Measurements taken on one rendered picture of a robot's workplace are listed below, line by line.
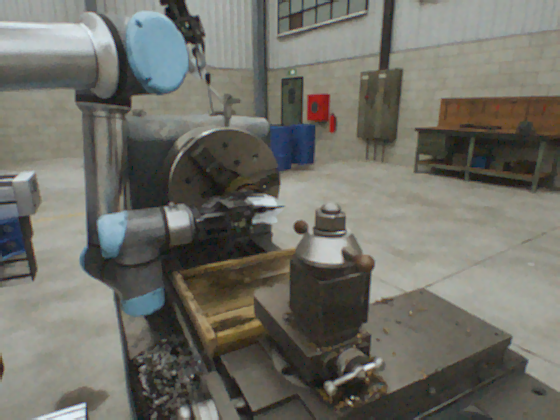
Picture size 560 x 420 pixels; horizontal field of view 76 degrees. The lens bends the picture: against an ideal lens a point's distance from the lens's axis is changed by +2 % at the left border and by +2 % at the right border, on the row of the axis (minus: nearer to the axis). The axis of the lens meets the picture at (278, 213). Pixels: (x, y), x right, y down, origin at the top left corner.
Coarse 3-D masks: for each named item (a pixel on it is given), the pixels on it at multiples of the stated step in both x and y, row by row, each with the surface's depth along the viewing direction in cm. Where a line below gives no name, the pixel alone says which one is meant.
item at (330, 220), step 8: (320, 208) 41; (328, 208) 40; (336, 208) 40; (320, 216) 40; (328, 216) 40; (336, 216) 40; (344, 216) 40; (320, 224) 40; (328, 224) 40; (336, 224) 40; (344, 224) 41; (320, 232) 40; (328, 232) 40; (336, 232) 40; (344, 232) 41
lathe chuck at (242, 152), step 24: (216, 144) 92; (240, 144) 95; (264, 144) 98; (168, 168) 91; (192, 168) 90; (240, 168) 96; (264, 168) 100; (168, 192) 90; (192, 192) 92; (264, 192) 102
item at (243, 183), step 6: (234, 180) 86; (240, 180) 86; (246, 180) 87; (252, 180) 88; (228, 186) 86; (234, 186) 85; (240, 186) 84; (246, 186) 84; (252, 186) 84; (228, 192) 86; (258, 192) 84; (258, 210) 86
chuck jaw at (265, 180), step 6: (276, 168) 102; (252, 174) 99; (258, 174) 98; (264, 174) 97; (270, 174) 97; (276, 174) 97; (258, 180) 92; (264, 180) 94; (270, 180) 97; (276, 180) 98; (258, 186) 91; (264, 186) 94; (270, 186) 97
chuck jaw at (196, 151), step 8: (192, 144) 89; (192, 152) 89; (200, 152) 86; (208, 152) 87; (200, 160) 87; (208, 160) 88; (216, 160) 88; (208, 168) 88; (216, 168) 87; (224, 168) 88; (216, 176) 88; (224, 176) 86; (232, 176) 87; (224, 184) 87
